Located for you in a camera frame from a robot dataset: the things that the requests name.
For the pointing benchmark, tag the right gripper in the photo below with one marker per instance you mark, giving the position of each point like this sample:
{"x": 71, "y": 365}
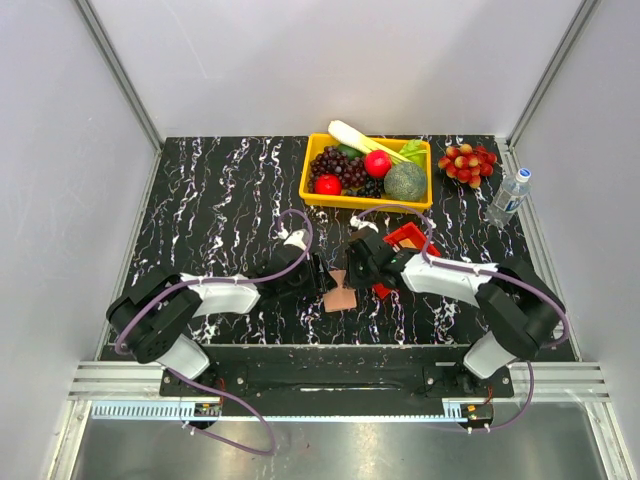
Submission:
{"x": 353, "y": 280}

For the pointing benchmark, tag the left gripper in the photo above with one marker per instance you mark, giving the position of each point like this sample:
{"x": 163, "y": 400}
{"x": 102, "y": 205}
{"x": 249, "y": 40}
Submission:
{"x": 319, "y": 283}

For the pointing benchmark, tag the pink leather card holder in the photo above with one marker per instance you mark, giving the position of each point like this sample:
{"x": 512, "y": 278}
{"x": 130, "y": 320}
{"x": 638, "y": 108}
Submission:
{"x": 339, "y": 298}

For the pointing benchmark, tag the red plastic bin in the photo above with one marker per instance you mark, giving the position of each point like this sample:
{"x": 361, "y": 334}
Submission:
{"x": 408, "y": 230}

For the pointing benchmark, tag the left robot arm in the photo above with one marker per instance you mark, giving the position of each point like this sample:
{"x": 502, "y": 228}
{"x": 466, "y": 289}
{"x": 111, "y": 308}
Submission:
{"x": 151, "y": 317}

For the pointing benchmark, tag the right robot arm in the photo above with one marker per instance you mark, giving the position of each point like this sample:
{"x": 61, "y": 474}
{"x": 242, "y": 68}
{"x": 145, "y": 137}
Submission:
{"x": 521, "y": 311}

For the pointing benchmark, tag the gold credit card in bin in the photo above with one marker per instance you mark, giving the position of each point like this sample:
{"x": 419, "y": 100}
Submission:
{"x": 411, "y": 243}

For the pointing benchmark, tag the dark blueberry bunch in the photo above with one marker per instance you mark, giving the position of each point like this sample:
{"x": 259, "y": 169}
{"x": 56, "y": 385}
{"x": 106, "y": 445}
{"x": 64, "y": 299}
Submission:
{"x": 370, "y": 189}

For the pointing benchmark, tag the red tomato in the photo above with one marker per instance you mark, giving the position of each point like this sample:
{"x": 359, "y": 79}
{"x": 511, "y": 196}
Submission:
{"x": 328, "y": 184}

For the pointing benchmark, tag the green cantaloupe melon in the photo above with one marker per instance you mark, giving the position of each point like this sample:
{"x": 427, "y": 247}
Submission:
{"x": 406, "y": 182}

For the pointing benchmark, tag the red apple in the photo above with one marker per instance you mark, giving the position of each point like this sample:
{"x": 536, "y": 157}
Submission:
{"x": 377, "y": 163}

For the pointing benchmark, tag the purple grape bunch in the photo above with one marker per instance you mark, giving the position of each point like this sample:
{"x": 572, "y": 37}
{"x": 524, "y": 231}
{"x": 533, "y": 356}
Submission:
{"x": 352, "y": 173}

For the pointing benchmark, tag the green lettuce leaf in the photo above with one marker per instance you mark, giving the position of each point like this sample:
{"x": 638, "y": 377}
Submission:
{"x": 414, "y": 151}

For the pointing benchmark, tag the yellow plastic tray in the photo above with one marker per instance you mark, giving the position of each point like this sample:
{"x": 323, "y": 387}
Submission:
{"x": 316, "y": 144}

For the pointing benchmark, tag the white leek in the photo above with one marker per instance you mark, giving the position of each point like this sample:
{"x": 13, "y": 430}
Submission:
{"x": 347, "y": 135}

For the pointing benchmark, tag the red lychee bunch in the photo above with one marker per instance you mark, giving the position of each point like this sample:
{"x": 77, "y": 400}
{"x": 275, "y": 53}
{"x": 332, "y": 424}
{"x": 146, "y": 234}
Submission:
{"x": 468, "y": 165}

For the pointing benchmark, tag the clear water bottle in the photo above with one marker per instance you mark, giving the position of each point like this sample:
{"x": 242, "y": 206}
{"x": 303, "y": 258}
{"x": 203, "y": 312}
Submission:
{"x": 512, "y": 192}

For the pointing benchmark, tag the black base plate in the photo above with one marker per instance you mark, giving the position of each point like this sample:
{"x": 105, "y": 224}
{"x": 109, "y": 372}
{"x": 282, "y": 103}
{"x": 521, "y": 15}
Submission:
{"x": 243, "y": 379}

